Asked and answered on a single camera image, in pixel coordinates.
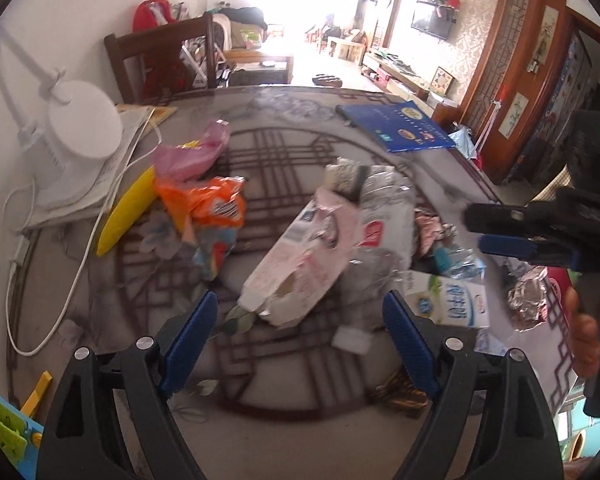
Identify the silver foil wrapper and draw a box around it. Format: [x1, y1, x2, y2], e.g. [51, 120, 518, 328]
[507, 266, 548, 332]

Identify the white green milk carton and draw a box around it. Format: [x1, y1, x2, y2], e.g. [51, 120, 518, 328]
[399, 270, 490, 328]

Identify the brown paper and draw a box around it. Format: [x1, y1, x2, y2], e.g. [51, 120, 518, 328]
[414, 208, 457, 258]

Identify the pink white carton box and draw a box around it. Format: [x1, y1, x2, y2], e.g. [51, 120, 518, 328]
[237, 188, 361, 328]

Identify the orange snack bag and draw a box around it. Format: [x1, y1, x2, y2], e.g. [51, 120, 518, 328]
[154, 177, 247, 282]

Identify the pink plastic snack bag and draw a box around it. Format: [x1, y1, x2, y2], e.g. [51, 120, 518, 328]
[152, 119, 230, 182]

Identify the red green trash bin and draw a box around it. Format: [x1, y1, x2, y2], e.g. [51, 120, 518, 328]
[546, 266, 573, 326]

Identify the person's right hand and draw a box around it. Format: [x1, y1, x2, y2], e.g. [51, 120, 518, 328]
[564, 287, 600, 379]

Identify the beige checked chair cover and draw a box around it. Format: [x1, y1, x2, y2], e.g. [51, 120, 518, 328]
[531, 166, 573, 203]

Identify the teal clear plastic wrapper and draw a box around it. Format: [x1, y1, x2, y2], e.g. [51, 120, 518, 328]
[432, 245, 486, 282]

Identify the light blue plastic bag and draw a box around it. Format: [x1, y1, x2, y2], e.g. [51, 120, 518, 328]
[449, 126, 478, 160]

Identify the blue hardcover book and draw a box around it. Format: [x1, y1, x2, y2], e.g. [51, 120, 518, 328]
[336, 102, 455, 154]

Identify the low wooden tv cabinet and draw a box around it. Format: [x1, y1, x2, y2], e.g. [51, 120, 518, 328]
[361, 50, 462, 128]

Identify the yellow silicone banana case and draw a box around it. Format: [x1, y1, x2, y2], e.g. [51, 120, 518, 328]
[96, 167, 157, 257]

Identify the small rolling stool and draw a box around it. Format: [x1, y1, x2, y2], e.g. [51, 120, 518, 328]
[312, 74, 342, 89]

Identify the white desk lamp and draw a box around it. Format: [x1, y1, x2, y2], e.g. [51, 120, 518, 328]
[0, 25, 123, 205]

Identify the stack of white papers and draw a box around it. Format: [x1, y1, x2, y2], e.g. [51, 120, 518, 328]
[27, 106, 155, 230]

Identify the wooden sofa with cushions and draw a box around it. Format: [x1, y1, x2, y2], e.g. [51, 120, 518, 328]
[210, 2, 294, 87]

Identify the dark wooden chair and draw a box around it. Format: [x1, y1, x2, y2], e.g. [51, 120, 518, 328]
[104, 12, 218, 104]

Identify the white power cable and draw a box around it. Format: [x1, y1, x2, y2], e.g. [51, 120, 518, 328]
[2, 119, 164, 358]

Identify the wall-mounted television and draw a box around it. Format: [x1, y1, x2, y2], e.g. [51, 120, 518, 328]
[411, 1, 455, 40]

